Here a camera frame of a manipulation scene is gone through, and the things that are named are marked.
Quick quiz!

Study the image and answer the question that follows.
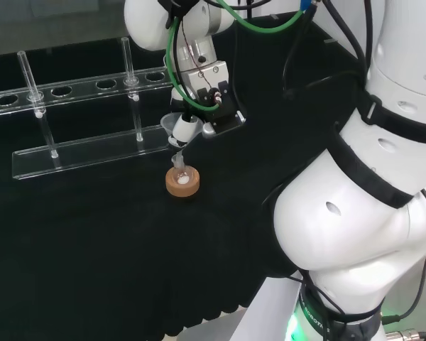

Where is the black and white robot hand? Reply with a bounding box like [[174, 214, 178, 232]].
[[167, 60, 248, 149]]

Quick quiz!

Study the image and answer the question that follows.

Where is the clear plastic funnel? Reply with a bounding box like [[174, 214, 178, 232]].
[[160, 113, 204, 171]]

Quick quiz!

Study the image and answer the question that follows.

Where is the round-bottom glass flask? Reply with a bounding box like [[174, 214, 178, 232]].
[[171, 156, 193, 186]]

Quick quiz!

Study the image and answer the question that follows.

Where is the clear acrylic funnel stand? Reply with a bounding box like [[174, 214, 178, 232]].
[[0, 36, 180, 181]]

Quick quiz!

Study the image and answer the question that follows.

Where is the black bench cloth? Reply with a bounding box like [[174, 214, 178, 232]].
[[0, 9, 372, 337]]

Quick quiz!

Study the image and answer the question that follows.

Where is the green cable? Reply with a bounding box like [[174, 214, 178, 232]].
[[165, 0, 316, 114]]

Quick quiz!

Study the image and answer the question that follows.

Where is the black cable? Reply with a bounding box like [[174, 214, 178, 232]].
[[321, 0, 373, 74], [281, 0, 370, 101]]

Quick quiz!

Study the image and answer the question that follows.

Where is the cork ring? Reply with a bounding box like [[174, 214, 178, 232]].
[[165, 166, 201, 198]]

